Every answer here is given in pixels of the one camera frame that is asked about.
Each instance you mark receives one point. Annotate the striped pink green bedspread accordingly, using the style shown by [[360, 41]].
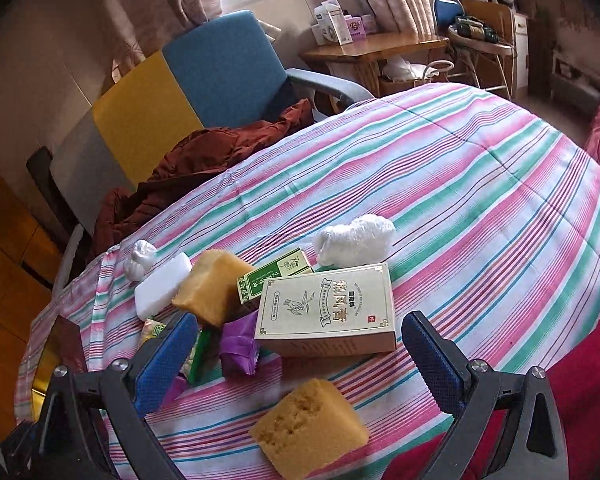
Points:
[[410, 289]]

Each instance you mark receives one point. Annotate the gold metal tin box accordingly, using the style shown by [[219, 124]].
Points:
[[63, 346]]

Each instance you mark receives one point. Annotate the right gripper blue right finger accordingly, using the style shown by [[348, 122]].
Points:
[[442, 365]]

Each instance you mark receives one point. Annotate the maroon crumpled jacket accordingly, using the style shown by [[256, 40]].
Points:
[[196, 159]]

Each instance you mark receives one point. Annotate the white basket bag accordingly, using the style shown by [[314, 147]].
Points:
[[399, 74]]

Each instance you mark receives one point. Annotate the green small medicine box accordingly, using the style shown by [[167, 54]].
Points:
[[292, 263]]

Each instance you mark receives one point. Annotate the round metal stool table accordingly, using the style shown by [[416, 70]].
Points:
[[474, 40]]

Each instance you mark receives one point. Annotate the grey yellow blue chair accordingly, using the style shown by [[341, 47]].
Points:
[[224, 73]]

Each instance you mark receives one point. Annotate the small white plastic bag ball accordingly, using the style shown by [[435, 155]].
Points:
[[140, 261]]

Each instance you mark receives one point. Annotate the beige large medicine box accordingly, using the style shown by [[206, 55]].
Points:
[[346, 312]]

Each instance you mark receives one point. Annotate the yellow sponge block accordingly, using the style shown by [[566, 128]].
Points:
[[210, 290], [309, 429]]

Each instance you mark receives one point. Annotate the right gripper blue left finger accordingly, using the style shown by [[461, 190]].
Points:
[[158, 361]]

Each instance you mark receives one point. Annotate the purple cloth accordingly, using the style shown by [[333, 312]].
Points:
[[239, 351]]

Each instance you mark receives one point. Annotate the wooden side table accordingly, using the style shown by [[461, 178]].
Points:
[[366, 54]]

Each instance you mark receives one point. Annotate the blue folding chair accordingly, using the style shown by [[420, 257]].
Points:
[[445, 12]]

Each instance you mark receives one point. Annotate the white boxes on table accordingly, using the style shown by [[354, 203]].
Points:
[[333, 25]]

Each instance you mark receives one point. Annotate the orange wooden wardrobe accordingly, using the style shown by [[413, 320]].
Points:
[[28, 262]]

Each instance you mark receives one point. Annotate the large white plastic bag ball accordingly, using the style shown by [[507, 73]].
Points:
[[364, 240]]

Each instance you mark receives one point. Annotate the white foam sponge block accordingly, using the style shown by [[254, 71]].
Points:
[[156, 291]]

